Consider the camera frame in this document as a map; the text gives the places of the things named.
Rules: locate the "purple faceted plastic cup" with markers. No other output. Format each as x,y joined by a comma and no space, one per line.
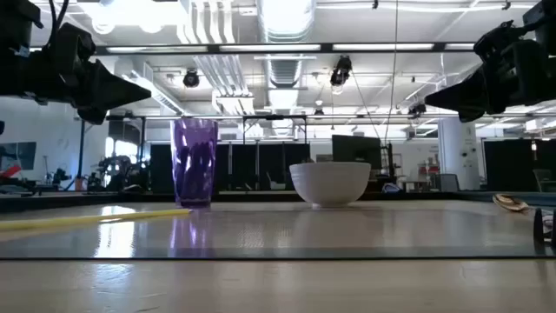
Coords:
194,165

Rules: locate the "black monitor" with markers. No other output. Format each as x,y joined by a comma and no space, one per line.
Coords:
356,148

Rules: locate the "black hanging overhead camera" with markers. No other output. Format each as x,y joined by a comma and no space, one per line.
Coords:
341,71

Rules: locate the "gold spoon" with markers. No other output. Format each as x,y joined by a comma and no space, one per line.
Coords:
510,202

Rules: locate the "black partition panels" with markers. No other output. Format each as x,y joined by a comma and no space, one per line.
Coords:
260,167
508,165

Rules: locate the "yellow straw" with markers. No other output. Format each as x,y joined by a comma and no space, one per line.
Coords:
87,218

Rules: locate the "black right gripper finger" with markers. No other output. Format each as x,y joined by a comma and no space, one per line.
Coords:
467,95
472,116

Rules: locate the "black table edge rail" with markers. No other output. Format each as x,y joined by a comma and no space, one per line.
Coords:
65,202

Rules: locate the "grey office chair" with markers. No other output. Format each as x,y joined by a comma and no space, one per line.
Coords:
447,182

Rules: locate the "red and black machine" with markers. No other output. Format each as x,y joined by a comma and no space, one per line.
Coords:
11,171

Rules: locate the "dark wall screen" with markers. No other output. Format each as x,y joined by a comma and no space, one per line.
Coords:
19,154

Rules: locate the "grey table mat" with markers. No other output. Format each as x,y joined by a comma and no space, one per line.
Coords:
304,235

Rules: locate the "silver ceiling air duct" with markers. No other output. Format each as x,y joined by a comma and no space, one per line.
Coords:
284,26

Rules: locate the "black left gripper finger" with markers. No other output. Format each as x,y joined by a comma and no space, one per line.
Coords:
92,116
115,89

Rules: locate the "black ceiling spotlight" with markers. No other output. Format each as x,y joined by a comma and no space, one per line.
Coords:
191,79
417,108

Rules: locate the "black overhead frame bar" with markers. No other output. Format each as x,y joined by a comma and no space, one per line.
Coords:
269,48

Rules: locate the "white round column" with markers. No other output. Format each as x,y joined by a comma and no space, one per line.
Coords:
458,152

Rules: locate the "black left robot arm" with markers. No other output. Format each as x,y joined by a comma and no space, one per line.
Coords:
17,65

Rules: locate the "white ribbed bowl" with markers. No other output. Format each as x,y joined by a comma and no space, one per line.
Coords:
330,182

